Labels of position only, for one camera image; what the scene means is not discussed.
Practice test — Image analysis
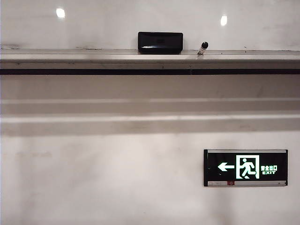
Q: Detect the white whiteboard marker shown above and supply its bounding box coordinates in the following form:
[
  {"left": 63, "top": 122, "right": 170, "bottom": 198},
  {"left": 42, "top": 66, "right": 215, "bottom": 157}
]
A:
[{"left": 196, "top": 41, "right": 210, "bottom": 56}]

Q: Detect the black whiteboard eraser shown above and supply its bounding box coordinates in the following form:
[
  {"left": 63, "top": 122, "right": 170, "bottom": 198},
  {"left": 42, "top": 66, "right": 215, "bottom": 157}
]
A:
[{"left": 137, "top": 31, "right": 184, "bottom": 55}]

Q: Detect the aluminium whiteboard tray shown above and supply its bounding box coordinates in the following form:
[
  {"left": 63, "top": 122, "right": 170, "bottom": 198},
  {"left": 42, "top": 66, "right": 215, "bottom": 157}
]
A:
[{"left": 0, "top": 48, "right": 300, "bottom": 75}]

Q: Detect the white whiteboard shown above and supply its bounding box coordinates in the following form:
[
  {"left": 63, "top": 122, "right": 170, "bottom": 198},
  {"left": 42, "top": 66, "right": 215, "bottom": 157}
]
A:
[{"left": 0, "top": 0, "right": 300, "bottom": 51}]

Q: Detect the black green exit sign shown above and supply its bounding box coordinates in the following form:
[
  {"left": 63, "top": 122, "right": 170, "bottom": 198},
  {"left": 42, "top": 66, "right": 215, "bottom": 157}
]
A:
[{"left": 203, "top": 149, "right": 289, "bottom": 188}]

